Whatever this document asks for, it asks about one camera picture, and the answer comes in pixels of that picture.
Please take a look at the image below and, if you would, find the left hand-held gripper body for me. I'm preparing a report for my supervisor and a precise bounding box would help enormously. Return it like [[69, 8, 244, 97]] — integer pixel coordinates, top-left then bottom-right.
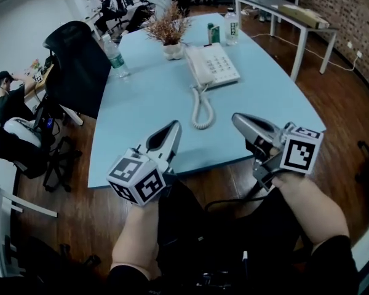
[[106, 145, 178, 208]]

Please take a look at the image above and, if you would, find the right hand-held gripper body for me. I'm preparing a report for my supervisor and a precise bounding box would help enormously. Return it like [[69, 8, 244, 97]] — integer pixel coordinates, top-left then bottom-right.
[[252, 120, 325, 192]]

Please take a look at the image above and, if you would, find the white telephone handset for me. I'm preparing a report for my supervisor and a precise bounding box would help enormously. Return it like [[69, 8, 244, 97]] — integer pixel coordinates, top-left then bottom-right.
[[184, 46, 215, 87]]

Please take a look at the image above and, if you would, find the person's right forearm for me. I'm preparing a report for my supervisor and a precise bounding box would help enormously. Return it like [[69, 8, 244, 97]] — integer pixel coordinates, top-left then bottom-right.
[[271, 170, 351, 249]]

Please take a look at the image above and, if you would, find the person's left forearm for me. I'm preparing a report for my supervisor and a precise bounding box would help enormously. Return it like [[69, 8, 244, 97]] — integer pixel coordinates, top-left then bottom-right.
[[109, 199, 161, 272]]

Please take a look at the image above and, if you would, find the white desk telephone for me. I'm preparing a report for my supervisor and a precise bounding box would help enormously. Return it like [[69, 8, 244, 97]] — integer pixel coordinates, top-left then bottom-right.
[[184, 42, 242, 90]]

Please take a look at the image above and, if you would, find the water bottle with green label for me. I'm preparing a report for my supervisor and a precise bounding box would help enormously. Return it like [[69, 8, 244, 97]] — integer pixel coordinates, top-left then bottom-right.
[[100, 33, 132, 80]]

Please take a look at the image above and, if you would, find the white plant pot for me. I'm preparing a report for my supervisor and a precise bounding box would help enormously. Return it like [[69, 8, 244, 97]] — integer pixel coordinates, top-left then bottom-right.
[[162, 41, 185, 61]]

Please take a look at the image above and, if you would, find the clear bottle with white label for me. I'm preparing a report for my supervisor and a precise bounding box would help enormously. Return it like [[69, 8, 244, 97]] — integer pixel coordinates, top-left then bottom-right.
[[223, 7, 241, 47]]

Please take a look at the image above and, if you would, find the green drink carton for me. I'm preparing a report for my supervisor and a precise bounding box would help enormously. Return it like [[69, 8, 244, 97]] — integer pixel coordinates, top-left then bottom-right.
[[206, 22, 223, 44]]

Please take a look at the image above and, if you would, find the large black mesh office chair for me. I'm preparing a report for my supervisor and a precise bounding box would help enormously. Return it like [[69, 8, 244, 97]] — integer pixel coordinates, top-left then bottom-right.
[[42, 20, 112, 120]]

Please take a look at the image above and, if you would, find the person's black clothing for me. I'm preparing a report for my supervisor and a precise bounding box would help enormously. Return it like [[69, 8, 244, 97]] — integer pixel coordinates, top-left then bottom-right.
[[106, 176, 361, 295]]

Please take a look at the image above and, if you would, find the long beige cardboard box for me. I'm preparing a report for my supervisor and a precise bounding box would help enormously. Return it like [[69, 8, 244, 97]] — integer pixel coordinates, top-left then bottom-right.
[[277, 4, 331, 30]]

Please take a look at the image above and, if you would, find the grey desk with white legs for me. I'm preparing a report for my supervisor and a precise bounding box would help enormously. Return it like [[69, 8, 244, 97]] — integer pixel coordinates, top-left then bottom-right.
[[233, 0, 339, 83]]

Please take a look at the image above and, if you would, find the dried brown plant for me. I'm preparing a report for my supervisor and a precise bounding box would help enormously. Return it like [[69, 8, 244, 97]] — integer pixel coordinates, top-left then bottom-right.
[[143, 0, 192, 46]]

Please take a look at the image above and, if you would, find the white helmet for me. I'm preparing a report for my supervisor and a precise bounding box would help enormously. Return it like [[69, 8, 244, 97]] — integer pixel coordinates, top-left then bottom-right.
[[2, 117, 43, 149]]

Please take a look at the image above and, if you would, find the wooden desk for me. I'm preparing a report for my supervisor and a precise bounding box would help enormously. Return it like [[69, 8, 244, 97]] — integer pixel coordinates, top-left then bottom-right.
[[22, 62, 55, 101]]

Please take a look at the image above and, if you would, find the white telephone cord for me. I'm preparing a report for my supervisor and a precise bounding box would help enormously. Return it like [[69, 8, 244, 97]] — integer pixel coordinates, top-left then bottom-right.
[[189, 83, 216, 131]]

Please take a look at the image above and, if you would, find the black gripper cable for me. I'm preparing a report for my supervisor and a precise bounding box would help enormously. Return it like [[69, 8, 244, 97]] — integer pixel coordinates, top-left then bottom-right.
[[204, 183, 270, 212]]

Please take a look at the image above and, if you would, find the white floor cable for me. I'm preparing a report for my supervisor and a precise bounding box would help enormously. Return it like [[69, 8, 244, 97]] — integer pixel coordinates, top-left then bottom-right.
[[248, 31, 362, 72]]

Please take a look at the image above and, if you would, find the white metal frame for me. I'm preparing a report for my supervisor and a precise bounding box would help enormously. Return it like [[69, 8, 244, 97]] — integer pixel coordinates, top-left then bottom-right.
[[0, 182, 58, 278]]

